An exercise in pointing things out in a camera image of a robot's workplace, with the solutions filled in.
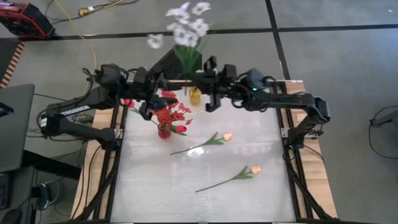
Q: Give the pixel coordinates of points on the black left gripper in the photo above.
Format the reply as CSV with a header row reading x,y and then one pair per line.
x,y
146,87

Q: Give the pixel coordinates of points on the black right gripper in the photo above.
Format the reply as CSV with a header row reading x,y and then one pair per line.
x,y
217,84

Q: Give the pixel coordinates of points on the red artificial flower bunch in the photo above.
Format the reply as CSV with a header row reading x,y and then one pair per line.
x,y
183,109
163,115

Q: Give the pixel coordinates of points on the red artificial tulip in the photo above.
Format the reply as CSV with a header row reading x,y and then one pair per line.
x,y
181,129
128,102

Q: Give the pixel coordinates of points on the white artificial flower bunch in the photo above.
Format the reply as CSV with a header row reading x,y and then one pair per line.
x,y
186,37

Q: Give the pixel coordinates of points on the peach artificial tulip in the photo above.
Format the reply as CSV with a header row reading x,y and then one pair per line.
x,y
256,170
228,136

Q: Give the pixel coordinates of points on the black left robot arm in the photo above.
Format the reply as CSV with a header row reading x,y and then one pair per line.
x,y
77,112

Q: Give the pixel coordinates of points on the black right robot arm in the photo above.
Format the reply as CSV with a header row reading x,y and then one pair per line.
x,y
280,99

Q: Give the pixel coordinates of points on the yellow glass vase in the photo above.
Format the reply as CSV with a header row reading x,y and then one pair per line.
x,y
195,97

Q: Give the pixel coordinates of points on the red glass vase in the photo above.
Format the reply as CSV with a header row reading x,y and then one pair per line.
x,y
164,133

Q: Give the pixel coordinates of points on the black perforated box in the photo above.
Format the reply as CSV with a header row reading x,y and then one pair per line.
x,y
169,65

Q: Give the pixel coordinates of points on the grey laptop lid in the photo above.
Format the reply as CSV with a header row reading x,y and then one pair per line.
x,y
15,124

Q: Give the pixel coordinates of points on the orange black striped mat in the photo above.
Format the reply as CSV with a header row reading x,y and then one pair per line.
x,y
12,62

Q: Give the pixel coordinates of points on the black power strip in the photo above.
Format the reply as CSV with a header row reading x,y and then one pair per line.
x,y
45,196

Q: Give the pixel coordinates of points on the red and black tool case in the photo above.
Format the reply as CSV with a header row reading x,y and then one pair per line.
x,y
21,18

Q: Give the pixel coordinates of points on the grey stand foot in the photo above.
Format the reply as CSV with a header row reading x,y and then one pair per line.
x,y
385,119

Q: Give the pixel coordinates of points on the black aluminium table frame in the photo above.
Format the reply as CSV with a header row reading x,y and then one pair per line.
x,y
292,186

